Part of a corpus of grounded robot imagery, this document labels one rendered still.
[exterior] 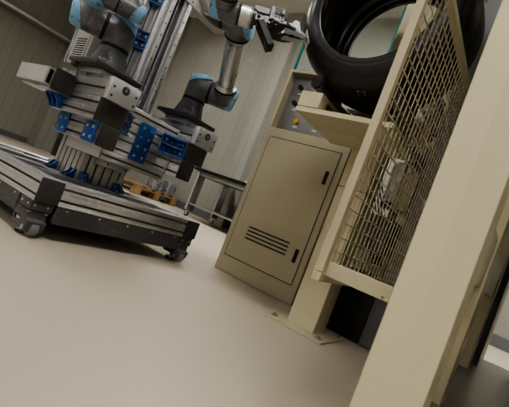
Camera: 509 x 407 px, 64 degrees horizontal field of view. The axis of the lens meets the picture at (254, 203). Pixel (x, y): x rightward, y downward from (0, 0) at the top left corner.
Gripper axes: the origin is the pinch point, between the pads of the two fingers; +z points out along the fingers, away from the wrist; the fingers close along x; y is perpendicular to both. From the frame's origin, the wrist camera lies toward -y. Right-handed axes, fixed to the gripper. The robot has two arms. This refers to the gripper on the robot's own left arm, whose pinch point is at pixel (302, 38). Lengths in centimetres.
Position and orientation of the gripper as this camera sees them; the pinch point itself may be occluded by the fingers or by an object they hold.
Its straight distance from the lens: 163.5
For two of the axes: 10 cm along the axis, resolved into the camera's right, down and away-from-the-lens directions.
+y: 1.8, -9.2, 3.5
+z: 9.6, 2.4, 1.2
